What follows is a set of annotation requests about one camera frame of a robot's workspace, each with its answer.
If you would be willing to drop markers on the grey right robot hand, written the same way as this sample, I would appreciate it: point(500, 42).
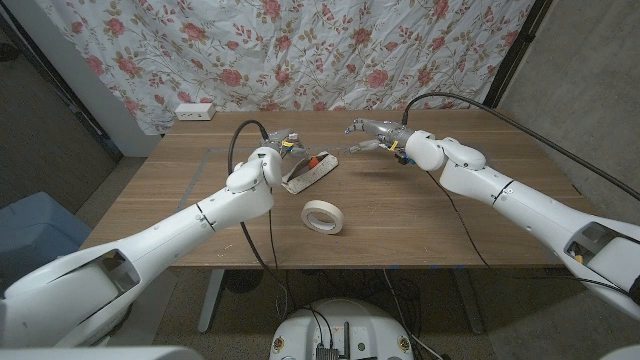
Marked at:
point(390, 136)

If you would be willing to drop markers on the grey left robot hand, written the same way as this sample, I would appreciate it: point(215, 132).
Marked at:
point(291, 145)

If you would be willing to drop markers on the red ball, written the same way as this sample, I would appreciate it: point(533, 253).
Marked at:
point(314, 162)

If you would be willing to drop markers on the cream patterned pen bag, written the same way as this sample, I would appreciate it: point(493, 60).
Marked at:
point(312, 182)

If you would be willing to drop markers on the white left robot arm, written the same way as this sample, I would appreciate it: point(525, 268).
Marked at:
point(150, 245)

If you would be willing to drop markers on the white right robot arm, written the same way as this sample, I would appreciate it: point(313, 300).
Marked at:
point(500, 192)

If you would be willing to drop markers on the white right shoulder cover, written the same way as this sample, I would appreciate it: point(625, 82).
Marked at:
point(622, 353)

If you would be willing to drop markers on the white left shoulder cover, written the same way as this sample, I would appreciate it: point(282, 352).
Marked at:
point(100, 354)

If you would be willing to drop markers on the white masking tape roll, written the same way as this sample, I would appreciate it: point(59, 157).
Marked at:
point(332, 230)

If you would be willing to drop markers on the floral backdrop cloth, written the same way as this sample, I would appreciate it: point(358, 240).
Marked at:
point(300, 50)

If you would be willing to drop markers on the white power strip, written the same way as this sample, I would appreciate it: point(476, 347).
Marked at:
point(195, 112)

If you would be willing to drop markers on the black round floor object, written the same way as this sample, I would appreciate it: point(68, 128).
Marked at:
point(240, 282)

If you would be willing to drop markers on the black backdrop stand pole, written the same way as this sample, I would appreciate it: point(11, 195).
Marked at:
point(515, 55)
point(65, 95)

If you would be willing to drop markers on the white table leg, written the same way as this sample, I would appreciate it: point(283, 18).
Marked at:
point(211, 300)
point(470, 305)

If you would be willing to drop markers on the white robot torso base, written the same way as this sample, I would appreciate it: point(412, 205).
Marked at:
point(350, 320)

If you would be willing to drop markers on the blue plastic bin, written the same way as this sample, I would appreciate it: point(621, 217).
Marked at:
point(35, 225)

